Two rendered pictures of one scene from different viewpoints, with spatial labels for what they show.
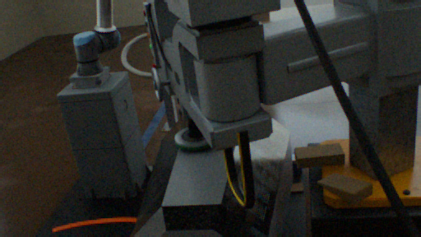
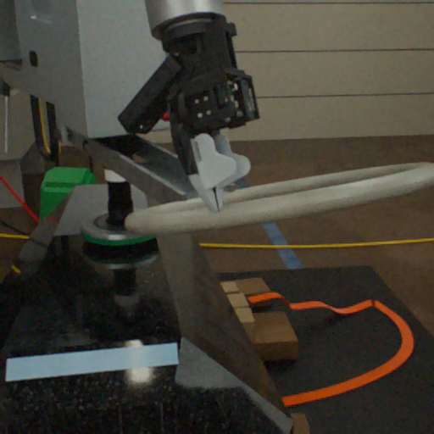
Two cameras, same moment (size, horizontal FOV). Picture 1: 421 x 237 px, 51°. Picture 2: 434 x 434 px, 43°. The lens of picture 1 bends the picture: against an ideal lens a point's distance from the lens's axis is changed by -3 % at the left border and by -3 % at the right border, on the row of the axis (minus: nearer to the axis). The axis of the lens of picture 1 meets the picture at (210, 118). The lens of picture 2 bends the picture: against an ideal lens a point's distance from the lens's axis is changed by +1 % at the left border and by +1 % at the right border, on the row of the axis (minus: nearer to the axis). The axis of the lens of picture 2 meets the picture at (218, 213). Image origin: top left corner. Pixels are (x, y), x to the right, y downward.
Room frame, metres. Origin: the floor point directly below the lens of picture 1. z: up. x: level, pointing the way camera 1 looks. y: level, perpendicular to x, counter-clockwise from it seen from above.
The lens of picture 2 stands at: (3.38, -0.15, 1.38)
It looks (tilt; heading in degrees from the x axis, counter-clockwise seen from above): 20 degrees down; 160
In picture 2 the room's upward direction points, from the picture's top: straight up
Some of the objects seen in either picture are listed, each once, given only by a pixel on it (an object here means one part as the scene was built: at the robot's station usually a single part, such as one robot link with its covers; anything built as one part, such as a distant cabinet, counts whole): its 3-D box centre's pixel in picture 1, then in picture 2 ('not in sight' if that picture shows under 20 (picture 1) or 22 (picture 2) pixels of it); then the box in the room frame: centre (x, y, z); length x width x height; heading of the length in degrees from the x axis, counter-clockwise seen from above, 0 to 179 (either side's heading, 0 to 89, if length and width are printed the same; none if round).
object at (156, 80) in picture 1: (165, 83); not in sight; (1.83, 0.17, 1.18); 0.15 x 0.10 x 0.15; 13
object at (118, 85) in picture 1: (106, 136); not in sight; (3.06, 0.78, 0.43); 0.50 x 0.50 x 0.85; 78
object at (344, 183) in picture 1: (344, 183); not in sight; (1.45, -0.47, 0.80); 0.20 x 0.10 x 0.05; 27
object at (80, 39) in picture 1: (86, 45); not in sight; (3.07, 0.77, 1.11); 0.17 x 0.15 x 0.18; 139
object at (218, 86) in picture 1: (227, 81); not in sight; (1.34, -0.07, 1.32); 0.19 x 0.19 x 0.20
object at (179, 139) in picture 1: (196, 135); (121, 222); (1.98, 0.08, 0.84); 0.21 x 0.21 x 0.01
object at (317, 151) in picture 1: (319, 155); not in sight; (1.68, -0.44, 0.81); 0.20 x 0.10 x 0.05; 85
